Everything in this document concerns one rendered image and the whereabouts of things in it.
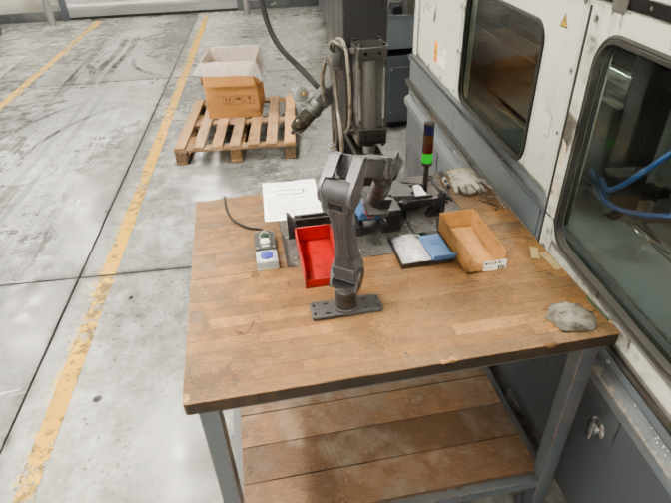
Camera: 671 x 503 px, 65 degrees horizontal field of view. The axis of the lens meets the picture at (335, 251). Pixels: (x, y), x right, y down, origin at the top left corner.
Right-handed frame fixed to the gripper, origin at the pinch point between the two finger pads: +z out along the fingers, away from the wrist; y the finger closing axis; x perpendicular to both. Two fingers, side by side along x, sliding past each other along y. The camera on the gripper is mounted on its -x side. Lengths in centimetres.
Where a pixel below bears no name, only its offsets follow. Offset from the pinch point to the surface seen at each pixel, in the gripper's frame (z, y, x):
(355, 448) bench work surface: 58, -63, 4
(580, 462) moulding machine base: 31, -78, -64
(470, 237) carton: 5.3, -6.7, -34.3
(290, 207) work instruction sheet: 26.7, 20.8, 22.0
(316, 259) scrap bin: 8.9, -10.3, 17.6
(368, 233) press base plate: 13.5, 1.1, -2.4
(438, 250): 1.3, -12.9, -20.4
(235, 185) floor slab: 203, 152, 42
